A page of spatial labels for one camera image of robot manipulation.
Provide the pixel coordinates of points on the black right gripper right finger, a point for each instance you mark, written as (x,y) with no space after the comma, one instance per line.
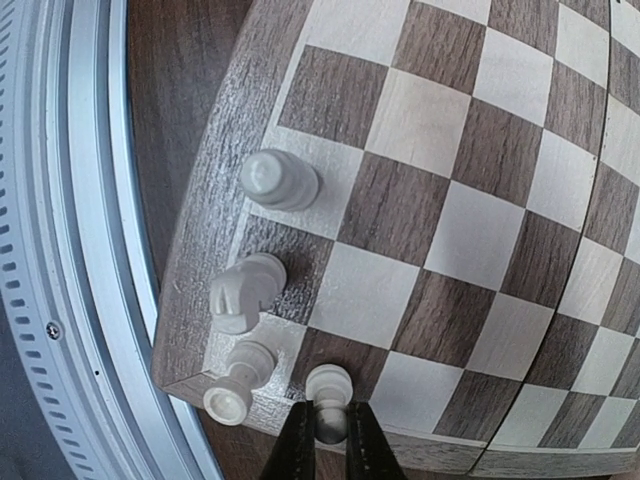
(368,453)

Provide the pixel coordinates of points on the white rook piece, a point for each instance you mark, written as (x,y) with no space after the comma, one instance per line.
(249,367)

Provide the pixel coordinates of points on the wooden chess board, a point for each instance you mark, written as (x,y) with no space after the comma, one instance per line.
(472,256)

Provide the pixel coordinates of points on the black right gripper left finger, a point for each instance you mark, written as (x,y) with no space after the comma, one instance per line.
(293,455)

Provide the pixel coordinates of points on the white knight piece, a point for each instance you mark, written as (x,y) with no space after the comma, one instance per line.
(239,294)

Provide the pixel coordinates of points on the front aluminium rail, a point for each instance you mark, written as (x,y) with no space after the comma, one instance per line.
(77,279)

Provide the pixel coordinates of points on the white bishop piece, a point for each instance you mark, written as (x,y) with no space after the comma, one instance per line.
(279,180)

